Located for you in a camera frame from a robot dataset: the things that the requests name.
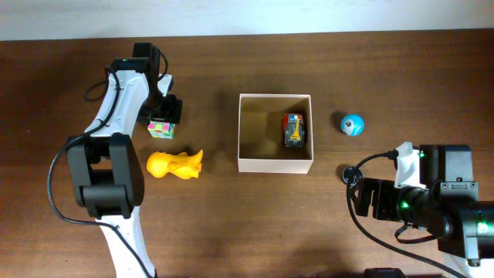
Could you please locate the blue round ball toy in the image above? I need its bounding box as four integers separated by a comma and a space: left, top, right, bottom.
340, 114, 364, 137

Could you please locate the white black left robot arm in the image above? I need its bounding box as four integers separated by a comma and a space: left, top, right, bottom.
62, 42, 182, 277

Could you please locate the black round spinner toy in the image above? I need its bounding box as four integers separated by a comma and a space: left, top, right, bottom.
342, 166, 363, 186

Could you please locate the orange rubber dinosaur toy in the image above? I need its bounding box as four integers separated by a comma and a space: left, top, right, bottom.
146, 150, 204, 180

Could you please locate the red grey toy truck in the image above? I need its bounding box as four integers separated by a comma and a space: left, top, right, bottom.
283, 114, 305, 148

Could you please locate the colourful puzzle cube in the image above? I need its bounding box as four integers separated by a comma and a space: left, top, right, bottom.
147, 121, 175, 139

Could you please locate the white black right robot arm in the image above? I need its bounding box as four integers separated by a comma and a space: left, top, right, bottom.
343, 142, 493, 277

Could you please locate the white cardboard box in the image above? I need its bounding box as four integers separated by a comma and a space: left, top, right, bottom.
237, 93, 314, 174

